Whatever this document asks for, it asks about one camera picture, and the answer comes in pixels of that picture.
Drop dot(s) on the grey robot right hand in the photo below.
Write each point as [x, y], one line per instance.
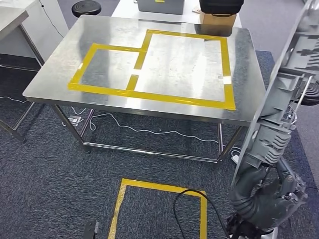
[269, 204]

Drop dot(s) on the silver plastic hubcap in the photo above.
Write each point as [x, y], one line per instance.
[281, 99]

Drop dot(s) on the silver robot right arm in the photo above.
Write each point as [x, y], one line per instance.
[249, 232]

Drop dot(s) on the stainless steel workbench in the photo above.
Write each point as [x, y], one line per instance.
[174, 66]

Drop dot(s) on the white power strip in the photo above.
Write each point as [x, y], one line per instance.
[74, 120]
[235, 159]

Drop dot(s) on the black stool chrome base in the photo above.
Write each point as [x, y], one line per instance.
[311, 95]

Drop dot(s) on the white tape piece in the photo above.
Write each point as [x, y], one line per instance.
[227, 80]

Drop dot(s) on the yellow tape double rectangle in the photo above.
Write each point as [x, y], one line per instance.
[162, 96]

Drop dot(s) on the cardboard box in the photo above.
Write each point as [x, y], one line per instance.
[216, 19]

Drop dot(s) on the black carrying case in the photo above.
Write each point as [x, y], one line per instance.
[220, 6]

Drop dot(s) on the small beige card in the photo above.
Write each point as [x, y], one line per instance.
[196, 10]

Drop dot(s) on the dark robot foot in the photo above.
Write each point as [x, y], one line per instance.
[91, 231]

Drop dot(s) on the grey laptop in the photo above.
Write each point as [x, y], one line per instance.
[159, 6]

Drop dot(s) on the white table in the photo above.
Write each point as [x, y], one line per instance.
[125, 10]

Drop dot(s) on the black round stool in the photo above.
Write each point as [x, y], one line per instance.
[85, 8]

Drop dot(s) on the white side desk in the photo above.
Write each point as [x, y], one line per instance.
[14, 19]

